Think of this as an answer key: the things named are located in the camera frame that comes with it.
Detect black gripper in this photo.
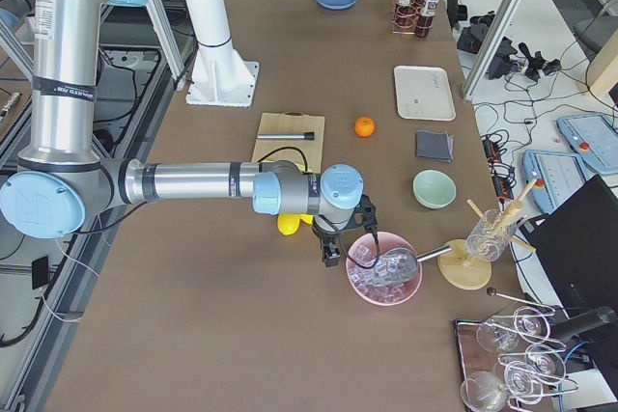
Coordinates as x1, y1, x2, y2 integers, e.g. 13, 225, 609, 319
312, 218, 343, 267

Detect orange fruit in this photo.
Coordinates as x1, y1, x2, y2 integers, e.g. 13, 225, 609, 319
353, 117, 376, 138

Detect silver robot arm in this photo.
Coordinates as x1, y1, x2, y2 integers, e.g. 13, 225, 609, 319
1, 0, 371, 266

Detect yellow lemon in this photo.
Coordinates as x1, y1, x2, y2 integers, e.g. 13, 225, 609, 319
277, 213, 300, 236
299, 214, 314, 225

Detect clear ice cubes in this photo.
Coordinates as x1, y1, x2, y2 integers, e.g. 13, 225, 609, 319
347, 244, 422, 306

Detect pink bowl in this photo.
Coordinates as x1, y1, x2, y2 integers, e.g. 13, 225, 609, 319
346, 233, 423, 306

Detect metal ice scoop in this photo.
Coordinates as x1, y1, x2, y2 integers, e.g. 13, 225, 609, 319
373, 245, 452, 287

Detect dark drink bottle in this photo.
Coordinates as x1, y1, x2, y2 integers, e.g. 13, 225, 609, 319
414, 0, 439, 38
393, 0, 415, 33

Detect wooden cutting board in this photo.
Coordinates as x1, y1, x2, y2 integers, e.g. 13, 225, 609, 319
251, 113, 325, 173

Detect steel muddler black tip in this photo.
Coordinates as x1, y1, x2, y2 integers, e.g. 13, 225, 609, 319
257, 131, 316, 141

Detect green bowl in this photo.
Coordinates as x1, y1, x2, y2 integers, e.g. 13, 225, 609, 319
412, 170, 457, 209

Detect wooden cup stand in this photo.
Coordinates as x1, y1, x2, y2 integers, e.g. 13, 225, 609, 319
437, 179, 536, 290

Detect black equipment block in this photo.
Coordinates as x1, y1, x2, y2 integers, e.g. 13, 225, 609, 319
446, 0, 517, 79

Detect grey folded cloth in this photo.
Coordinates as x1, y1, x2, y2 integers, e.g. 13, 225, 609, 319
415, 130, 454, 162

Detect cream rabbit tray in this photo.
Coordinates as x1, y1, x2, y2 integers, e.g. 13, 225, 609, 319
394, 65, 456, 122

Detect glass mug on stand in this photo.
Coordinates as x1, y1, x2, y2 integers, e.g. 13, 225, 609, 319
466, 209, 517, 262

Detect wine glass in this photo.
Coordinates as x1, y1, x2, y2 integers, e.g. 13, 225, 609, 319
460, 371, 508, 412

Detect blue teach pendant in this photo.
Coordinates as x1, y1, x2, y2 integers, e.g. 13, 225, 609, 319
521, 150, 591, 213
556, 113, 617, 175

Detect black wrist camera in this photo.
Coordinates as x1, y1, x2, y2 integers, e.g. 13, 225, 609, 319
354, 194, 378, 237

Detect copper wire bottle rack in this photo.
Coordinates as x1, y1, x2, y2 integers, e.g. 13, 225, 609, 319
391, 0, 438, 38

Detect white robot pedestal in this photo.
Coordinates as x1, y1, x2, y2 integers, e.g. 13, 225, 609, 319
185, 0, 259, 108

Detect aluminium frame post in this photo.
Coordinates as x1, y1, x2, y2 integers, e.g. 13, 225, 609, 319
462, 0, 521, 100

